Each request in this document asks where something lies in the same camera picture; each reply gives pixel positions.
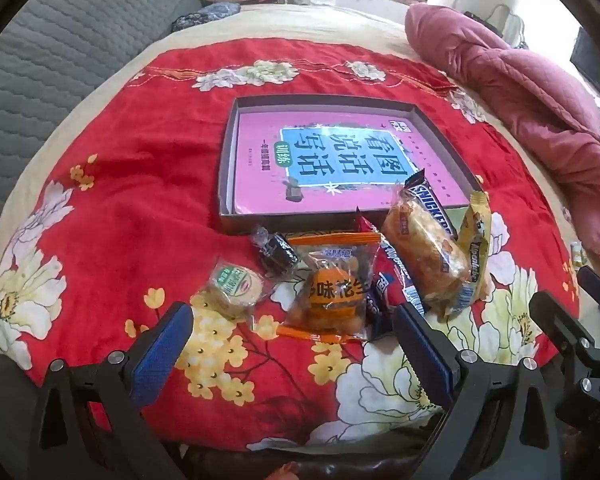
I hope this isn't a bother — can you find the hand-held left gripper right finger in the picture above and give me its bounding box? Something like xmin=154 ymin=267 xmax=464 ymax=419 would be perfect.
xmin=392 ymin=301 xmax=556 ymax=466

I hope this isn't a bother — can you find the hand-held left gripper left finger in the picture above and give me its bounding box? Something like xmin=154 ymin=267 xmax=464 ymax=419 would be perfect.
xmin=27 ymin=301 xmax=196 ymax=453

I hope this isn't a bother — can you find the round cake packet green label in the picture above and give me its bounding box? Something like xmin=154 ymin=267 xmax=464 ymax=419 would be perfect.
xmin=195 ymin=257 xmax=276 ymax=331

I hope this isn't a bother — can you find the red wafer bar packet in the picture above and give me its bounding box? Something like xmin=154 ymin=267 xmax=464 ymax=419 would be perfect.
xmin=355 ymin=207 xmax=428 ymax=318

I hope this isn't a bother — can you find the clear rice cracker packet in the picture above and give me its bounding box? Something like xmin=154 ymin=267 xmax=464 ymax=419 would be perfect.
xmin=382 ymin=185 xmax=473 ymax=303

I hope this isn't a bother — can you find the orange peanut packet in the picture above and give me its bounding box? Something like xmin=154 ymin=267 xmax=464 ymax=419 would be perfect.
xmin=279 ymin=231 xmax=383 ymax=343

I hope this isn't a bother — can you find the yellow wafer bar packet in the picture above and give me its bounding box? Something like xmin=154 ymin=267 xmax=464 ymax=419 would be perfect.
xmin=445 ymin=191 xmax=493 ymax=316

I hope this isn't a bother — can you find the brown chocolate bar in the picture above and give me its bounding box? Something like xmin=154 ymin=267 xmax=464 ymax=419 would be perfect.
xmin=405 ymin=170 xmax=458 ymax=238

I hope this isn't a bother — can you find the dark candy packet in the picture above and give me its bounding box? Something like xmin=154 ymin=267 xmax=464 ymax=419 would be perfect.
xmin=250 ymin=225 xmax=301 ymax=278

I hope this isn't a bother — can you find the shallow grey cardboard box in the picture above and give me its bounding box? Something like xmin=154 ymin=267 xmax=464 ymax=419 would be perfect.
xmin=217 ymin=95 xmax=483 ymax=236

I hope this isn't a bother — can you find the red floral blanket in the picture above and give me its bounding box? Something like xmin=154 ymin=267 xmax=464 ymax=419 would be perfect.
xmin=0 ymin=37 xmax=581 ymax=453

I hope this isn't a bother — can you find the pink quilt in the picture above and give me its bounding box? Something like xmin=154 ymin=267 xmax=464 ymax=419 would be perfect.
xmin=405 ymin=4 xmax=600 ymax=268

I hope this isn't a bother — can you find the pink book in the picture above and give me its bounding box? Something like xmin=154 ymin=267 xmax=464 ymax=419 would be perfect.
xmin=230 ymin=112 xmax=468 ymax=216

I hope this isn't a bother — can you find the black television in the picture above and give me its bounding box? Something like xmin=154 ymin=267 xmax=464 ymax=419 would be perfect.
xmin=570 ymin=25 xmax=600 ymax=111

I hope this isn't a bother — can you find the white chair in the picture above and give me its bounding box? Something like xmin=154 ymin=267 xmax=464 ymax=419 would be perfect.
xmin=490 ymin=4 xmax=526 ymax=43

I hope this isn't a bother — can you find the grey quilted headboard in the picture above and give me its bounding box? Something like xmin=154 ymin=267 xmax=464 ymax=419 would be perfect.
xmin=0 ymin=0 xmax=203 ymax=281

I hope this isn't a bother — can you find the blue patterned cloth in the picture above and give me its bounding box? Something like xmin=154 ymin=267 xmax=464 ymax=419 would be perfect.
xmin=172 ymin=2 xmax=242 ymax=33

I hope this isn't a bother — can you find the beige bed sheet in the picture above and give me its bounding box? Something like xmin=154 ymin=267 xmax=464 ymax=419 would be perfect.
xmin=0 ymin=2 xmax=600 ymax=361

